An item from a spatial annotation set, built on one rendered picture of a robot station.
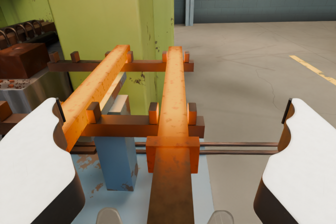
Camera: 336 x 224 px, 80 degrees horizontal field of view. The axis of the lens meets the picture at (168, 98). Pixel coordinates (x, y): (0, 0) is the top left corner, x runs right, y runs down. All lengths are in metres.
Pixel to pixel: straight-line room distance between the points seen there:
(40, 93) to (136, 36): 0.31
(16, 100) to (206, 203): 0.51
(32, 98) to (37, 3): 0.60
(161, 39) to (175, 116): 0.90
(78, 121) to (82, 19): 0.47
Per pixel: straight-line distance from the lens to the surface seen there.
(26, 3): 1.16
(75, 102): 0.27
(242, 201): 1.41
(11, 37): 0.82
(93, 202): 0.50
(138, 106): 0.75
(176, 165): 0.16
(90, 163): 0.58
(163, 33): 1.09
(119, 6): 0.64
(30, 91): 0.62
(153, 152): 0.18
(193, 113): 0.23
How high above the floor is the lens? 1.13
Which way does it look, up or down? 30 degrees down
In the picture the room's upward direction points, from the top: 1 degrees counter-clockwise
